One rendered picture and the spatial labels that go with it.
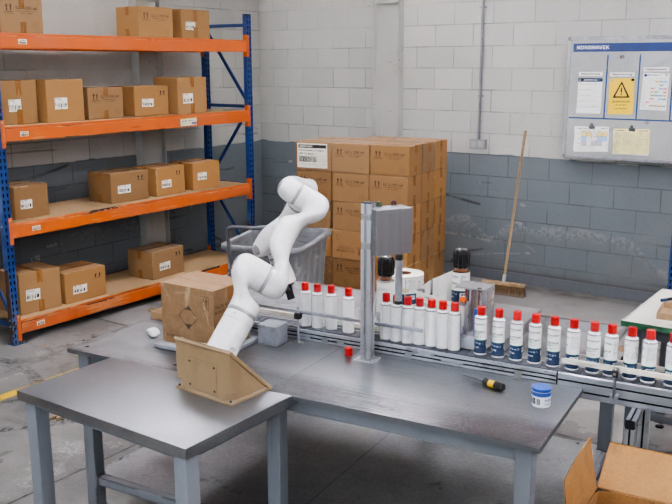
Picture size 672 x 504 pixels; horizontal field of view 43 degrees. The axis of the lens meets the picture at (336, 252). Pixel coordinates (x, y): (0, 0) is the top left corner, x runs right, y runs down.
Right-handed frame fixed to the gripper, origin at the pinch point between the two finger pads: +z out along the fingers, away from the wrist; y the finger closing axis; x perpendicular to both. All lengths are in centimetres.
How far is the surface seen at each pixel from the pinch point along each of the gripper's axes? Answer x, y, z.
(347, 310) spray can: -28.6, -2.9, 12.9
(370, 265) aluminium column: -54, -17, -5
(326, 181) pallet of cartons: 149, 316, -57
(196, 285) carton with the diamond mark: 17.4, -39.4, -18.2
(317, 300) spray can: -15.3, -2.9, 5.3
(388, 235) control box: -65, -14, -14
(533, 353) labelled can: -105, -3, 47
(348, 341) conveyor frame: -26.1, -6.0, 25.9
